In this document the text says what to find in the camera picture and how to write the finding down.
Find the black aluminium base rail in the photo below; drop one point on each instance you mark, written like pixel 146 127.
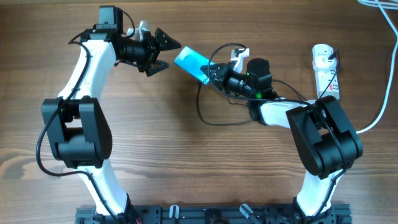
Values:
pixel 277 213

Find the white power strip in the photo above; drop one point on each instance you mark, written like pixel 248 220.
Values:
pixel 327 82

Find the white charger adapter plug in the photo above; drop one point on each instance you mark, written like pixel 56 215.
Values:
pixel 322 63

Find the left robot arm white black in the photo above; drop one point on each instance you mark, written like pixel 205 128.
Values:
pixel 74 122

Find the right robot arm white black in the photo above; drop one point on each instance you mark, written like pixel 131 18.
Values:
pixel 326 141

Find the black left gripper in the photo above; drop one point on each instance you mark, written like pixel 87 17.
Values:
pixel 152 51

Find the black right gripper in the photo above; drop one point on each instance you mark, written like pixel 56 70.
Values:
pixel 224 70

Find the blue screen smartphone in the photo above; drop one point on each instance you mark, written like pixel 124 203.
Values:
pixel 191 61

